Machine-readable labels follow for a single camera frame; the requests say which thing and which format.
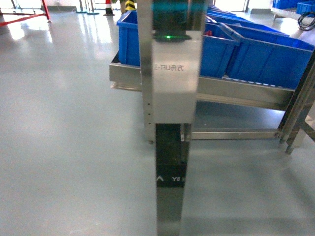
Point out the red metal table frame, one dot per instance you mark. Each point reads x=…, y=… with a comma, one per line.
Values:
x=22, y=16

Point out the right side steel shelf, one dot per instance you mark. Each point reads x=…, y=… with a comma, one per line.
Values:
x=305, y=21

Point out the blue bin on side shelf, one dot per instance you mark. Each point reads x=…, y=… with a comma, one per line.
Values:
x=305, y=6

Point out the yellow black traffic cone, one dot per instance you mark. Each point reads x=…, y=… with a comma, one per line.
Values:
x=130, y=5

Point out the front left blue bin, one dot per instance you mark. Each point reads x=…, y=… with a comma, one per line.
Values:
x=218, y=47

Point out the stainless steel lift frame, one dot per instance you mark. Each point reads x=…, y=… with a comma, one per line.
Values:
x=170, y=42

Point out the front right blue bin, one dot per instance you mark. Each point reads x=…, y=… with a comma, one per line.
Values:
x=267, y=58

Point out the far left blue bin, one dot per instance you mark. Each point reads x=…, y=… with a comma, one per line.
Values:
x=128, y=39

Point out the red white traffic cone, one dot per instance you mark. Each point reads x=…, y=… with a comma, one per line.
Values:
x=108, y=8

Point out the steel roller conveyor rack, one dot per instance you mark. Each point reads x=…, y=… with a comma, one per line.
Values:
x=295, y=104

